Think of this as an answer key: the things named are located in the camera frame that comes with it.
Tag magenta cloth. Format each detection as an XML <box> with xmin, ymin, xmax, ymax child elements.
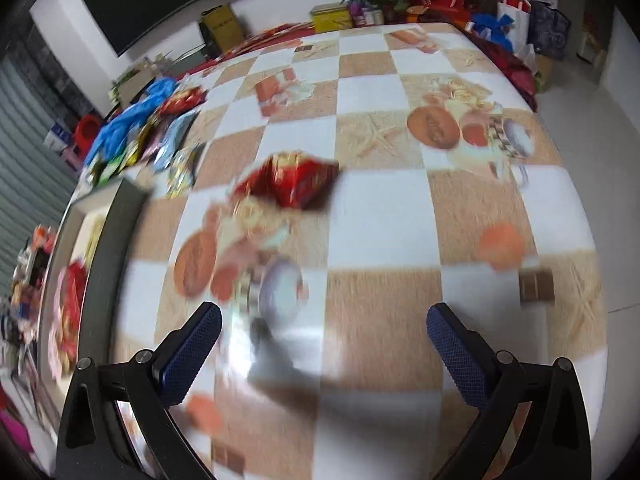
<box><xmin>0</xmin><ymin>390</ymin><xmax>36</xmax><ymax>461</ymax></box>

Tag small cardboard box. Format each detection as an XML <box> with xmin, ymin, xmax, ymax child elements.
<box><xmin>530</xmin><ymin>55</ymin><xmax>556</xmax><ymax>91</ymax></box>

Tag light blue snack packet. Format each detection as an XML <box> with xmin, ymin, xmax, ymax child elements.
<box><xmin>152</xmin><ymin>110</ymin><xmax>198</xmax><ymax>173</ymax></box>

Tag gold snack packet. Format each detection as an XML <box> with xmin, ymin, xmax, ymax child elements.
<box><xmin>165</xmin><ymin>145</ymin><xmax>206</xmax><ymax>198</ymax></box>

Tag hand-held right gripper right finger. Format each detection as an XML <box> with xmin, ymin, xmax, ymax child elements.
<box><xmin>426</xmin><ymin>303</ymin><xmax>593</xmax><ymax>480</ymax></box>

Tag dark blue bag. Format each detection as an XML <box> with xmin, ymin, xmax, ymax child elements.
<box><xmin>527</xmin><ymin>0</ymin><xmax>572</xmax><ymax>61</ymax></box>

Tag dark red cloth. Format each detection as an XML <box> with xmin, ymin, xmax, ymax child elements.
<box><xmin>465</xmin><ymin>30</ymin><xmax>538</xmax><ymax>111</ymax></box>

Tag black television screen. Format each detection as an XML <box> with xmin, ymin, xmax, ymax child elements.
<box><xmin>70</xmin><ymin>0</ymin><xmax>361</xmax><ymax>58</ymax></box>

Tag red patterned snack packet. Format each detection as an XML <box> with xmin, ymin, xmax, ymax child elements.
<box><xmin>155</xmin><ymin>86</ymin><xmax>208</xmax><ymax>118</ymax></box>

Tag white paper bag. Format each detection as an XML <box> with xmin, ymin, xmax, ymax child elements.
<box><xmin>496</xmin><ymin>0</ymin><xmax>533</xmax><ymax>56</ymax></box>

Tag yellow black paper bag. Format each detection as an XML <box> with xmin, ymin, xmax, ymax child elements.
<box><xmin>199</xmin><ymin>4</ymin><xmax>247</xmax><ymax>56</ymax></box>

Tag clutter of small goods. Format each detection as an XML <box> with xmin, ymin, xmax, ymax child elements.
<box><xmin>0</xmin><ymin>225</ymin><xmax>56</xmax><ymax>376</ymax></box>

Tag white blue carton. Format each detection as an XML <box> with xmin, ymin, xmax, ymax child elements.
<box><xmin>44</xmin><ymin>122</ymin><xmax>73</xmax><ymax>153</ymax></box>

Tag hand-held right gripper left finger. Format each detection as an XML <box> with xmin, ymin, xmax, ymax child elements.
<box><xmin>55</xmin><ymin>301</ymin><xmax>223</xmax><ymax>480</ymax></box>

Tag yellow green tin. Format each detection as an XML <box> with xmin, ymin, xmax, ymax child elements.
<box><xmin>310</xmin><ymin>4</ymin><xmax>353</xmax><ymax>33</ymax></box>

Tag green snack packet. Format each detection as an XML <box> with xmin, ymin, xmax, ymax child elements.
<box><xmin>85</xmin><ymin>152</ymin><xmax>141</xmax><ymax>186</ymax></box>

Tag blue gloves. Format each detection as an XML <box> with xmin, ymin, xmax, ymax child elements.
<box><xmin>82</xmin><ymin>77</ymin><xmax>178</xmax><ymax>168</ymax></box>

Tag grey box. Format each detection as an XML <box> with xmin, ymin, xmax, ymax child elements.
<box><xmin>35</xmin><ymin>177</ymin><xmax>156</xmax><ymax>401</ymax></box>

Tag pink plastic stool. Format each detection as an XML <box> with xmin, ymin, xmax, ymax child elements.
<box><xmin>62</xmin><ymin>145</ymin><xmax>86</xmax><ymax>171</ymax></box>

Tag blue plastic bag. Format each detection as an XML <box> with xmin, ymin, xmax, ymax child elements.
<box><xmin>470</xmin><ymin>12</ymin><xmax>516</xmax><ymax>51</ymax></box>

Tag red plastic jug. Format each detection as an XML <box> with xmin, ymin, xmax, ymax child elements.
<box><xmin>74</xmin><ymin>114</ymin><xmax>101</xmax><ymax>147</ymax></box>

